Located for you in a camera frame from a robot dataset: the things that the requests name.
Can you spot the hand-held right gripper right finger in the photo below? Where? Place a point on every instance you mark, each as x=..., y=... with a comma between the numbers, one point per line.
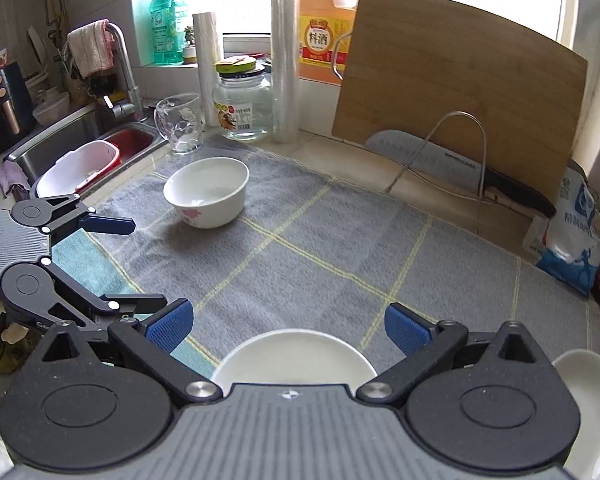
x=407, y=330

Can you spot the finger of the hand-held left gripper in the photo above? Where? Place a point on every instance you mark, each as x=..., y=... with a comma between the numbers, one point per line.
x=130, y=304
x=110, y=225

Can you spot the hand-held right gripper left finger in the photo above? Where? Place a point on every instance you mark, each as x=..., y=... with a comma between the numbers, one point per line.
x=170, y=325

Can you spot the white bowl with pink flowers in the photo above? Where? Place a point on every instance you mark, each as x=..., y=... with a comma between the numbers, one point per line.
x=205, y=185

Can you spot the large white bowl pink flowers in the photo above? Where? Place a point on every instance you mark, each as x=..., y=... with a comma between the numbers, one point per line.
x=290, y=360

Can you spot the white plate with fruit print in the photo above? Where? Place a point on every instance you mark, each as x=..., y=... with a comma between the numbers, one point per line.
x=590, y=395

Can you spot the person's left hand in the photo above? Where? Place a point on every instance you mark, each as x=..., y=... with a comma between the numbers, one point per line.
x=16, y=333

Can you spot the white plastic basin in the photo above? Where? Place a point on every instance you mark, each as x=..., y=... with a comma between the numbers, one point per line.
x=75, y=170

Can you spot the purple cloth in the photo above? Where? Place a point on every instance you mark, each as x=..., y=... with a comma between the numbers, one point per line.
x=12, y=175

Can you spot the red plastic basin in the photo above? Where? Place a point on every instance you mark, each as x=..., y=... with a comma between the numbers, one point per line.
x=132, y=142

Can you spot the steel sink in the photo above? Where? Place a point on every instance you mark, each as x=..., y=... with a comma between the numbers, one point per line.
x=80, y=130

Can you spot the glass mug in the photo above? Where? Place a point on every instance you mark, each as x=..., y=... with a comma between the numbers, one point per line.
x=180, y=125

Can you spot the grey checked table cloth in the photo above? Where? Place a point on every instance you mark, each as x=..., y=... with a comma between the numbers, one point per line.
x=305, y=240

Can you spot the black air fryer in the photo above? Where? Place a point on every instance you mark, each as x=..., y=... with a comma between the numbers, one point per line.
x=2, y=105

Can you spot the steel faucet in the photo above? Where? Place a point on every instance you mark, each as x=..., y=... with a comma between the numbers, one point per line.
x=125, y=75

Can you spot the glass jar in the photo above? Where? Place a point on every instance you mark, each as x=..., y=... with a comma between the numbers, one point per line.
x=242, y=110

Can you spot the striped dish towel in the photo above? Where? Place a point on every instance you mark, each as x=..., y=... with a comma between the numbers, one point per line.
x=90, y=47

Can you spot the blue and white salt bag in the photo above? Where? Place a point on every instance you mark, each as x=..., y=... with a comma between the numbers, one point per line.
x=572, y=240

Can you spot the white plastic bag roll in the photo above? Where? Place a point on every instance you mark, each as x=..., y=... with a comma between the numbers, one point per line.
x=207, y=60

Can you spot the green dish soap bottle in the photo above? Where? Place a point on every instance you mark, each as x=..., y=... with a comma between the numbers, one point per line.
x=162, y=25

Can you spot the stack of clear plastic cups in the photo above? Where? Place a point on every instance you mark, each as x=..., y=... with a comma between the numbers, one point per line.
x=285, y=60

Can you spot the bamboo cutting board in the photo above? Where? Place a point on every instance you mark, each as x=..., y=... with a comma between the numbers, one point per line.
x=455, y=85

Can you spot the cooking wine bottle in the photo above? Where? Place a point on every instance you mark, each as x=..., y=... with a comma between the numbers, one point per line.
x=325, y=30

